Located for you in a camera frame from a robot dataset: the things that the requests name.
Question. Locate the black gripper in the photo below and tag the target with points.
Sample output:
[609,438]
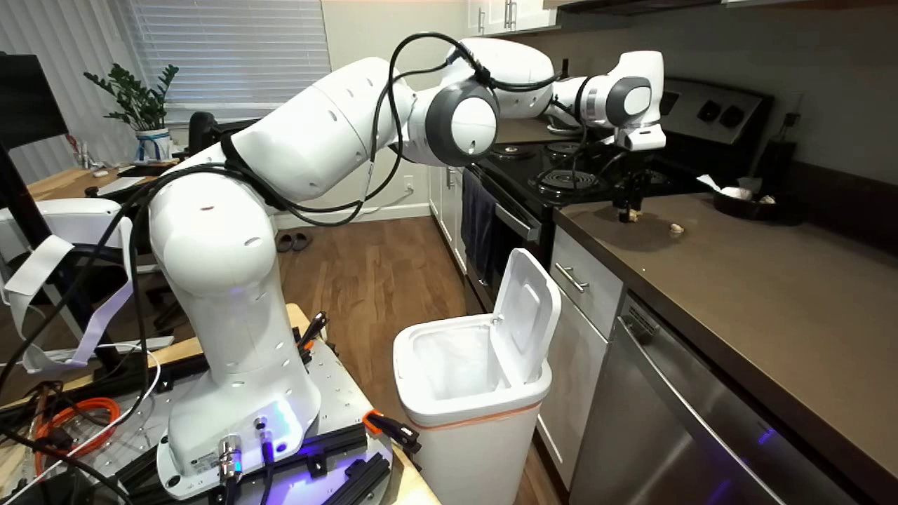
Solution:
[629,171]

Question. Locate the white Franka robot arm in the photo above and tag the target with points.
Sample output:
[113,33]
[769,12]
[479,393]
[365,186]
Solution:
[233,281]

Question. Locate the white bin lid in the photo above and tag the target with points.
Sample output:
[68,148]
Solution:
[525,312]

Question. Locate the white trash bin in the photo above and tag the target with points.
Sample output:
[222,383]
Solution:
[468,423]

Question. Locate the small tan scrap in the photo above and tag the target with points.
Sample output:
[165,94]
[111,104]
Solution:
[677,229]

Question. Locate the black stainless electric stove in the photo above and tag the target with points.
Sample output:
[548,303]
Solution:
[543,179]

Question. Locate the white crumpled paper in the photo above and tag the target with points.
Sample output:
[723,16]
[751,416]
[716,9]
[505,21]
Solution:
[733,188]

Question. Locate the narrow white lower cabinet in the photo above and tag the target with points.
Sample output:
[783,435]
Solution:
[580,326]

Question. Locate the black shallow pan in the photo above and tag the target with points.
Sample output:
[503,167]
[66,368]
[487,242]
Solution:
[766,212]

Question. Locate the stainless steel dishwasher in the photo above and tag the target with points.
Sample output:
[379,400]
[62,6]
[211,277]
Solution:
[675,423]

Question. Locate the dark range hood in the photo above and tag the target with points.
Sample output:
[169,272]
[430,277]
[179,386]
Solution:
[731,3]

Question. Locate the orange black clamp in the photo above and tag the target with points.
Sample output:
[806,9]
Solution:
[393,432]
[313,338]

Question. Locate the dark shoes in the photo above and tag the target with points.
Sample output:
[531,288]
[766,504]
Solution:
[295,239]

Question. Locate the black mounting bars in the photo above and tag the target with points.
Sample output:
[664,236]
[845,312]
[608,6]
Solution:
[346,463]

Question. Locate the white window blinds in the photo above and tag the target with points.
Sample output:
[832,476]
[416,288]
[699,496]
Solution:
[226,47]

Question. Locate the wooden board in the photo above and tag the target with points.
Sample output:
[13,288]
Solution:
[179,354]

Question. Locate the white blue plant pot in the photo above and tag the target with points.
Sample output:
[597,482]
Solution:
[152,145]

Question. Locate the green potted plant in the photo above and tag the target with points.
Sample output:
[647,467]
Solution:
[136,94]

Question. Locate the wooden desk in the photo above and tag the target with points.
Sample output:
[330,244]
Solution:
[72,181]

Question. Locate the black monitor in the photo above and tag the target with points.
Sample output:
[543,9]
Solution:
[23,114]

